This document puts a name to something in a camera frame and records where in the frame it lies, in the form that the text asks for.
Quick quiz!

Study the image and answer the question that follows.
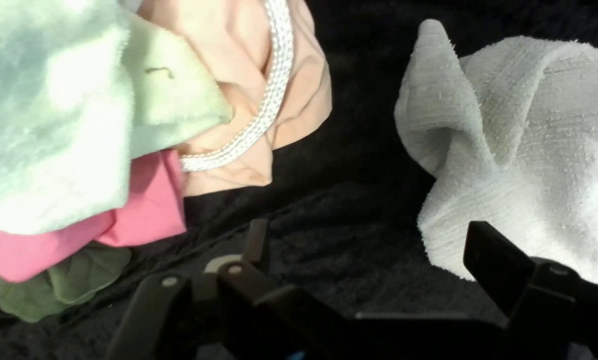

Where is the white braided rope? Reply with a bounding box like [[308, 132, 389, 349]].
[[178, 0, 296, 175]]

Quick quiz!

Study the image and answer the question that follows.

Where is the pale yellow white cloth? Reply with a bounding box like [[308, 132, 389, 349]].
[[0, 0, 233, 236]]

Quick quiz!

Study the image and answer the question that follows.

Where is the black velvet tablecloth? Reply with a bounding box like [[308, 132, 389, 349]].
[[0, 0, 598, 360]]

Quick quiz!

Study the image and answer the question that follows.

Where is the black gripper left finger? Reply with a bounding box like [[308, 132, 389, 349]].
[[103, 218, 359, 360]]

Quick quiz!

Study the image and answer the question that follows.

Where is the peach shirt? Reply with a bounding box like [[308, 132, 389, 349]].
[[136, 0, 333, 198]]

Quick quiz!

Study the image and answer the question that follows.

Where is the pink cloth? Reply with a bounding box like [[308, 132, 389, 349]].
[[0, 151, 187, 285]]

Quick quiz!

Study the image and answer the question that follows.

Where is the cream white towel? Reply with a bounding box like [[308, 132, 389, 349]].
[[393, 18, 598, 288]]

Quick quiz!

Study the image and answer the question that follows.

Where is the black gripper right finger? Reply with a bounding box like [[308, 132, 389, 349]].
[[461, 220, 598, 360]]

